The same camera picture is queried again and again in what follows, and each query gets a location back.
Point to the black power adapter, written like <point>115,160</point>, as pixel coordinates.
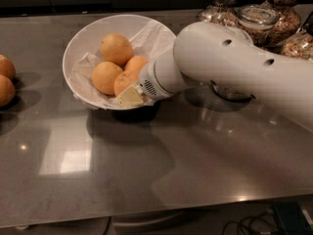
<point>291,220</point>

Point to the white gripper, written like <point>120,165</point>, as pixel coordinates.
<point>147,80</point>

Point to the far right glass jar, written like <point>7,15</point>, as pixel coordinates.
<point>299,46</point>

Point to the white bowl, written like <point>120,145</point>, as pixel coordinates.
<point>88,36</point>

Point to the white paper liner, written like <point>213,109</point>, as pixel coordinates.
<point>150,36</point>

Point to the back left glass jar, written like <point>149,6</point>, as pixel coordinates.
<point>219,12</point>

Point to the back right glass jar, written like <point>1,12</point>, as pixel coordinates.
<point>288,22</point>

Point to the orange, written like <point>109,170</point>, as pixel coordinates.
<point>7,90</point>
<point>124,80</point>
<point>7,68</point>
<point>136,63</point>
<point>116,48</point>
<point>103,77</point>

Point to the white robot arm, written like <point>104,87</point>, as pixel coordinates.
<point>207,53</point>

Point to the front glass cereal jar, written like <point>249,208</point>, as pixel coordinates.
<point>257,21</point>

